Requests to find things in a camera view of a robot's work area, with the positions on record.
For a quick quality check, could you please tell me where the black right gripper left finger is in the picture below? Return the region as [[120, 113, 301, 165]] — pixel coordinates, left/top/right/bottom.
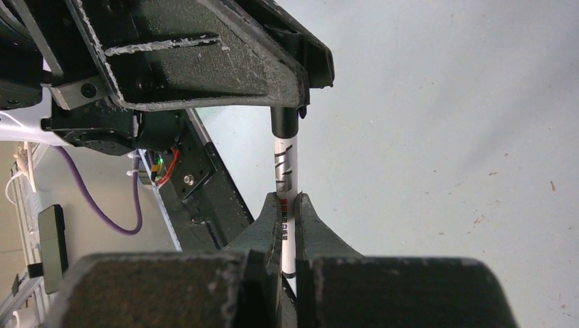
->
[[45, 193, 283, 327]]

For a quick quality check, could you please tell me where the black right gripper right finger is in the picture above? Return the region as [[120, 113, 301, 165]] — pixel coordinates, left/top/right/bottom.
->
[[295, 193, 518, 327]]

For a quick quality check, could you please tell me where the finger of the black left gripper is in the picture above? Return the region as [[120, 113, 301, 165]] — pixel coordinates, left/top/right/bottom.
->
[[68, 1, 309, 111], [237, 0, 335, 89]]

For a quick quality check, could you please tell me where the white whiteboard marker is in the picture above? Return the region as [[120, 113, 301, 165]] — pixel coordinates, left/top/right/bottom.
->
[[270, 107, 299, 295]]

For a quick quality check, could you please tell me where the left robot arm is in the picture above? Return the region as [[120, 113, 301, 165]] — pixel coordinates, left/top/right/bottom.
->
[[1, 1, 335, 156]]

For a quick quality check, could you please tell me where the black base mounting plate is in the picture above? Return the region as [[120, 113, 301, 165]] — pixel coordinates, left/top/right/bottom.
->
[[155, 109, 254, 251]]

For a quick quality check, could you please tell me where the small black box device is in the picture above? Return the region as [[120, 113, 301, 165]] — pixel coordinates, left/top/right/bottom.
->
[[38, 204, 69, 295]]

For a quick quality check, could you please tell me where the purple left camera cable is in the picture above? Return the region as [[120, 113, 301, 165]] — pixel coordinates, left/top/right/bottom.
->
[[53, 146, 144, 236]]

